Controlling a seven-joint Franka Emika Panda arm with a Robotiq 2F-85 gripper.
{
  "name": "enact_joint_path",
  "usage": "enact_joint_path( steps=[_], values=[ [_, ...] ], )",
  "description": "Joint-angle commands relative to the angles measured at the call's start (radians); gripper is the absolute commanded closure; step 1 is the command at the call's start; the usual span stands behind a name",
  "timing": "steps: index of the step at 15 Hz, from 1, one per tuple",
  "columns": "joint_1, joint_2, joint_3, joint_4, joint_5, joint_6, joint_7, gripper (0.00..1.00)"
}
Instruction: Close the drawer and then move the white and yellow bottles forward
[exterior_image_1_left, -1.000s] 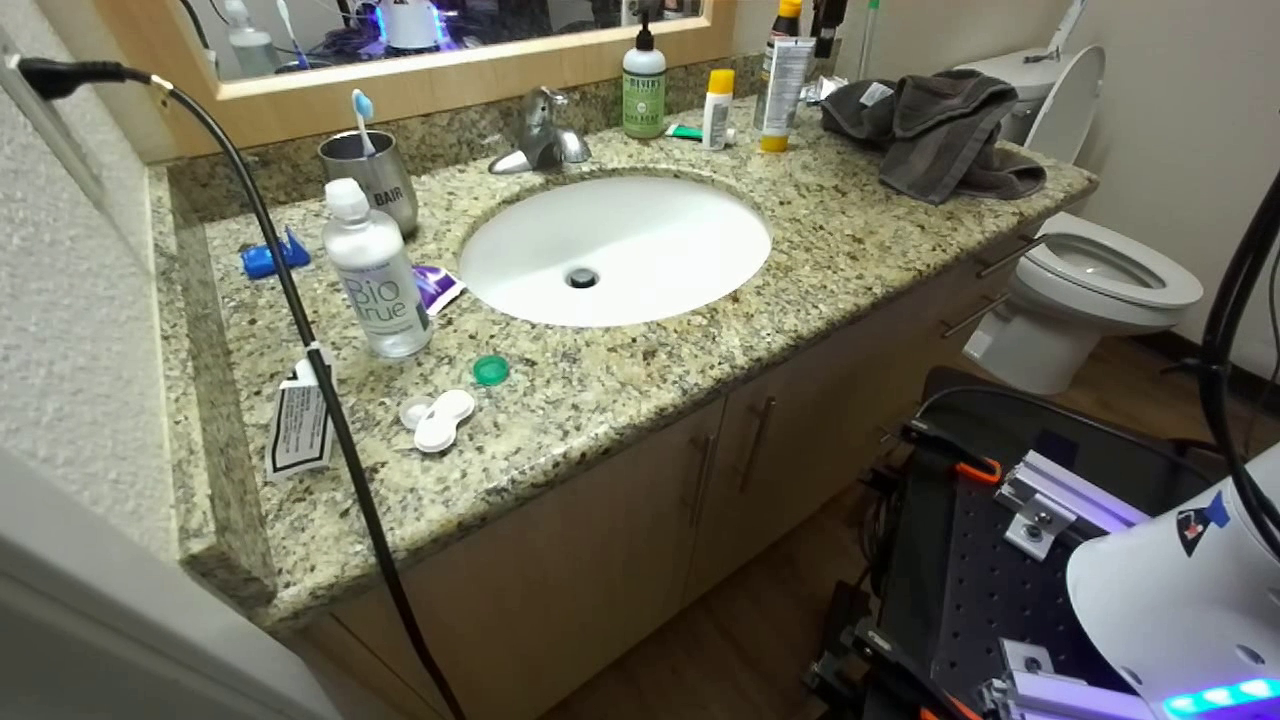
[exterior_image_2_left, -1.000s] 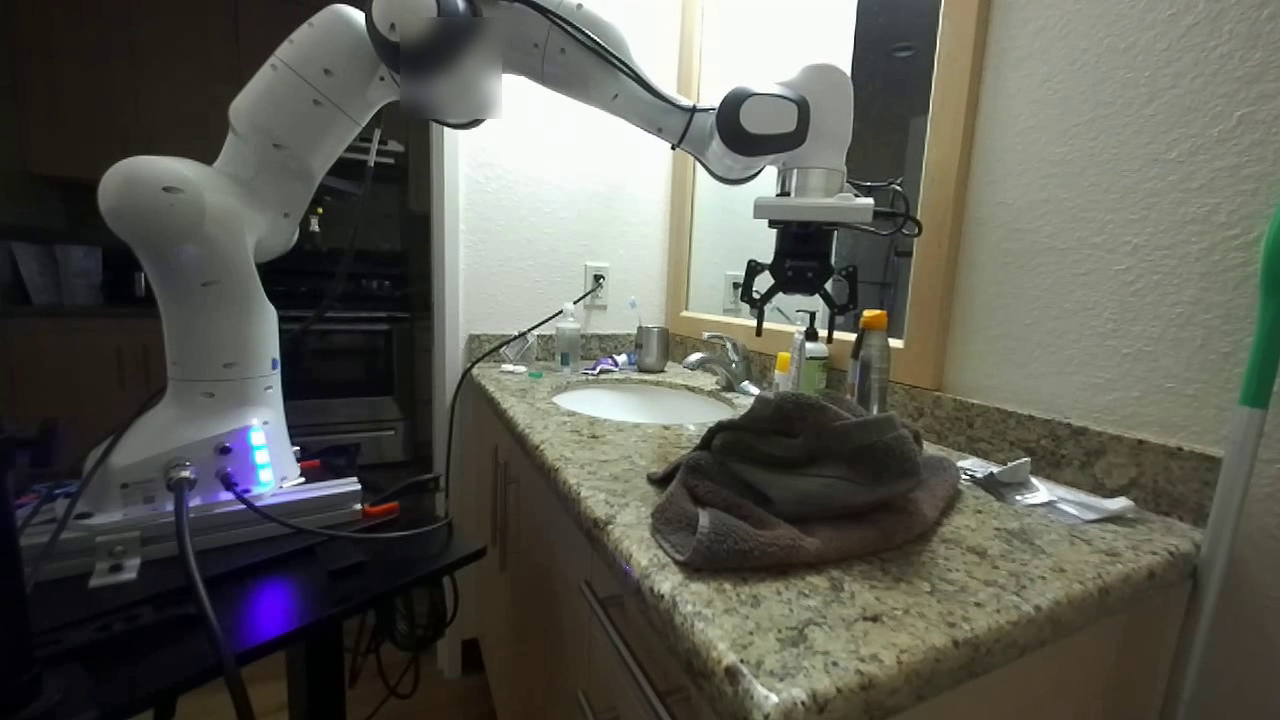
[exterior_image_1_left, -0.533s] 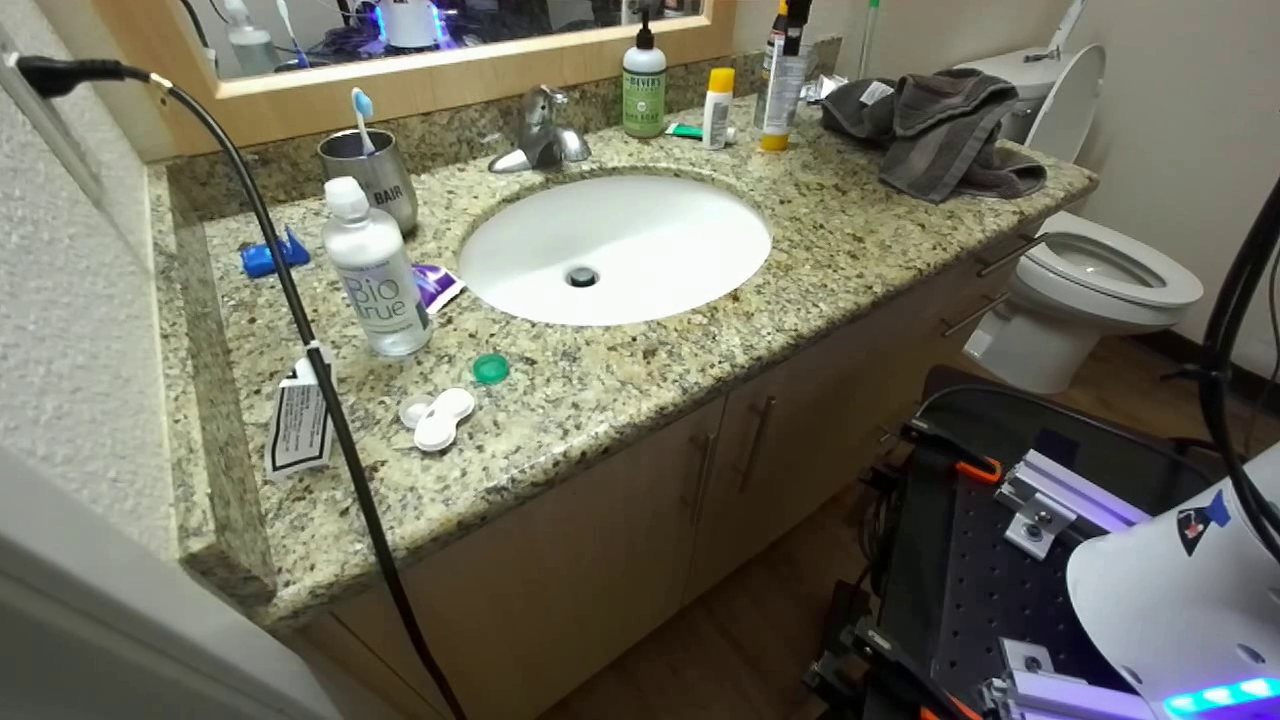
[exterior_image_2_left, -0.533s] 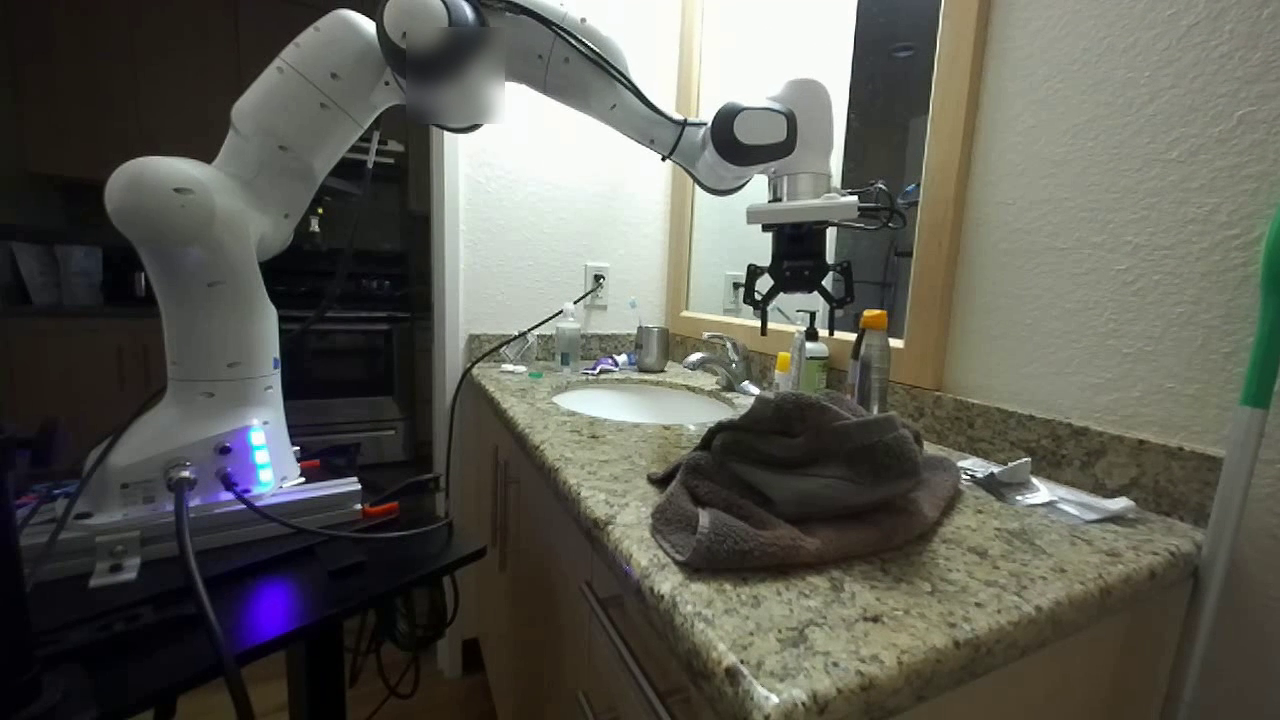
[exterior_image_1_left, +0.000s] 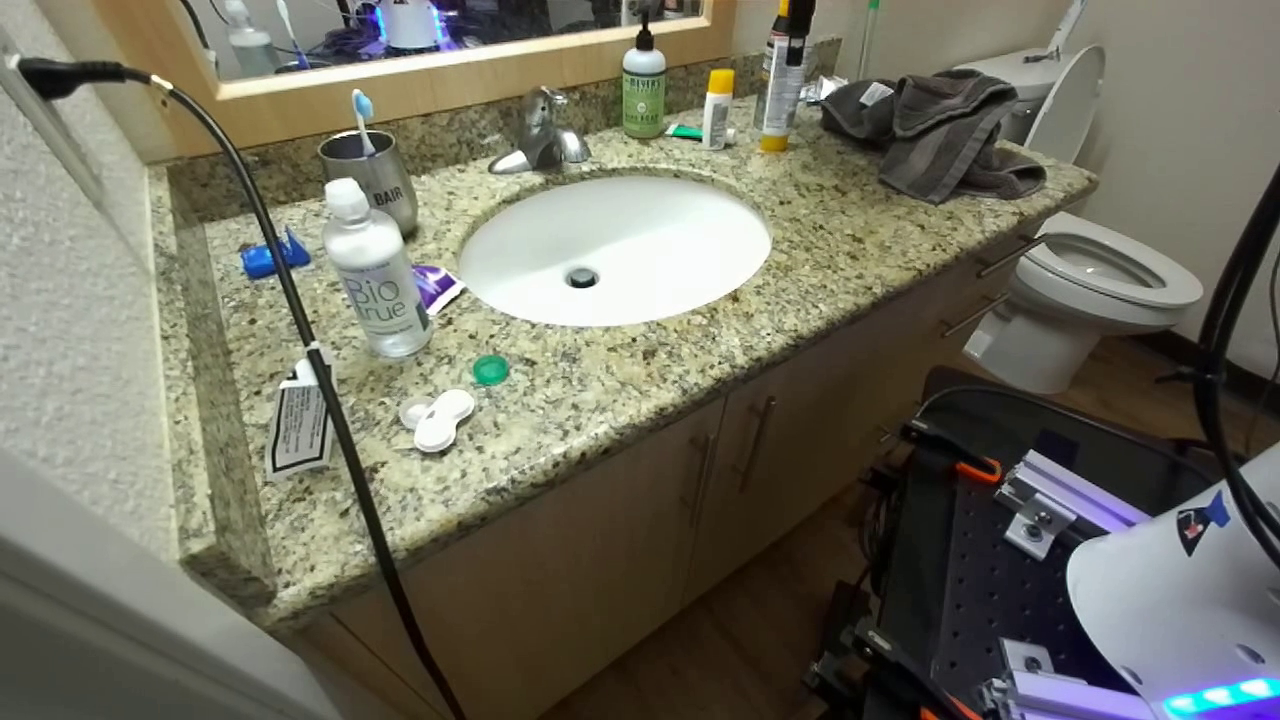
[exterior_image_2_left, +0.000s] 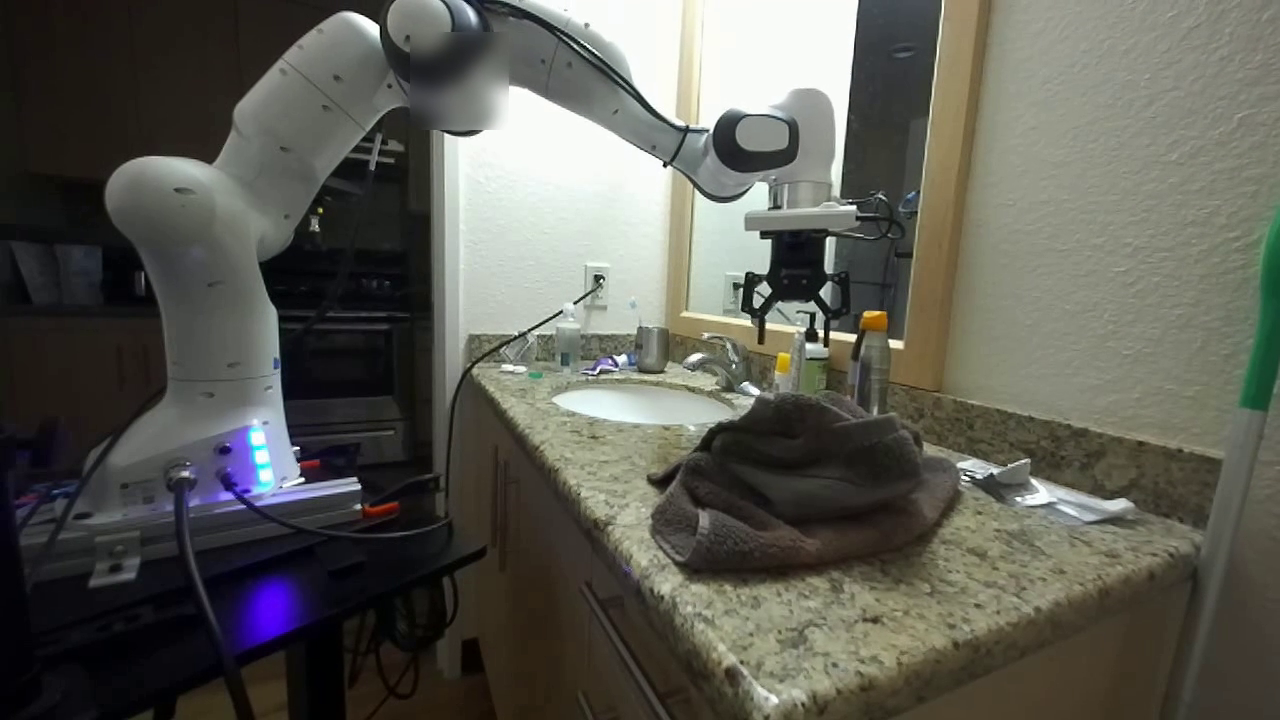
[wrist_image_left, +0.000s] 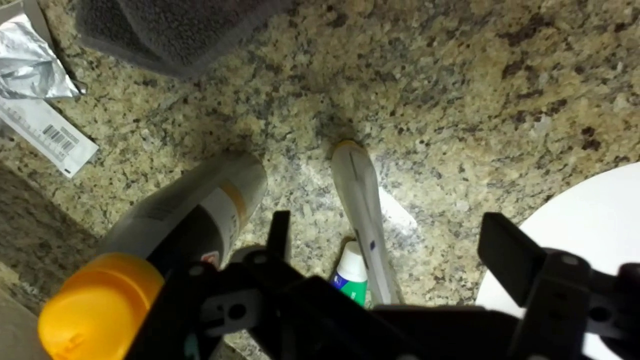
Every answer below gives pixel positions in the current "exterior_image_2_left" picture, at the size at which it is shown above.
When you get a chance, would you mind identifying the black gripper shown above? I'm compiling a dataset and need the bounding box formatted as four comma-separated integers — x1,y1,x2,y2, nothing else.
739,228,856,350

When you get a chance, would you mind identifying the green pump soap bottle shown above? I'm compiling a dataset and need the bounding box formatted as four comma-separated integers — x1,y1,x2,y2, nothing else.
796,311,834,402

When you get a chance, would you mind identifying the chrome faucet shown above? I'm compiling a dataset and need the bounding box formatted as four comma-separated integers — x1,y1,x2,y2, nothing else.
679,334,766,402

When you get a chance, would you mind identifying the metal cup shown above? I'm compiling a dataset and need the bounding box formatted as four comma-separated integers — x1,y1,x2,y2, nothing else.
627,319,670,376

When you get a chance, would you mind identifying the dark crumpled towel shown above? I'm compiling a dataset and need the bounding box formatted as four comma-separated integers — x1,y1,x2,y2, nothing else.
648,388,969,582

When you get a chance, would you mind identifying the white oval sink basin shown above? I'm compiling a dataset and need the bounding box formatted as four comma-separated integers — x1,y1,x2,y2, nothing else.
547,376,743,434

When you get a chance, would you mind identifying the wood-framed mirror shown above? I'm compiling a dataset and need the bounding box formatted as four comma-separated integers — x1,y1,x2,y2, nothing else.
662,0,994,391

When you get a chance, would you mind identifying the clear solution bottle white cap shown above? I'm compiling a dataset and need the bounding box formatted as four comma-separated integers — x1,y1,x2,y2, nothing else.
553,302,587,374

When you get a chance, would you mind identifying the crumpled plastic wrapper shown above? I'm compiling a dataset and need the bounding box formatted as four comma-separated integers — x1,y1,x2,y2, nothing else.
954,451,1142,527

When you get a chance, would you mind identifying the black shelf rack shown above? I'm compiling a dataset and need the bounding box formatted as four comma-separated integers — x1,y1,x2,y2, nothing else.
254,125,439,471

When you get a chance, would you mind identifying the wooden vanity cabinet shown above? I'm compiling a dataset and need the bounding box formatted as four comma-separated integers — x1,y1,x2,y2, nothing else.
442,356,1223,720

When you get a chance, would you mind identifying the black robot cart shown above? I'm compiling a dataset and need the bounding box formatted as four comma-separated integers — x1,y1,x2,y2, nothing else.
0,516,493,720

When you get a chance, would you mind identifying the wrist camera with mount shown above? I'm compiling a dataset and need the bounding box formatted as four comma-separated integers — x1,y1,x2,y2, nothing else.
849,191,928,253

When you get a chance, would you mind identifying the white wall outlet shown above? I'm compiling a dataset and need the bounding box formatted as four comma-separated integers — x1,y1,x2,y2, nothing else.
578,257,615,311

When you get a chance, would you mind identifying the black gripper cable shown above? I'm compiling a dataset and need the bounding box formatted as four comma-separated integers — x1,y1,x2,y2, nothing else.
485,0,703,143

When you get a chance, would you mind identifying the black power cable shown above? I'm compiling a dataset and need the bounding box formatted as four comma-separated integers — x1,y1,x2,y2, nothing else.
439,276,609,516

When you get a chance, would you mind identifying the green white mop handle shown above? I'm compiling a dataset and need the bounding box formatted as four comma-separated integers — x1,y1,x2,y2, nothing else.
1172,212,1280,720

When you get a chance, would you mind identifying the black base cable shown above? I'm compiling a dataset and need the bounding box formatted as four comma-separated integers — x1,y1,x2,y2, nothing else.
214,470,455,543

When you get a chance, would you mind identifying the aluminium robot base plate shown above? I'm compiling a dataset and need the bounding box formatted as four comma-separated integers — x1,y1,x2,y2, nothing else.
14,471,372,594

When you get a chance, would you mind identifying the grey base cable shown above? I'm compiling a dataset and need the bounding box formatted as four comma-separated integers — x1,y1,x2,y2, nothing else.
158,465,258,720

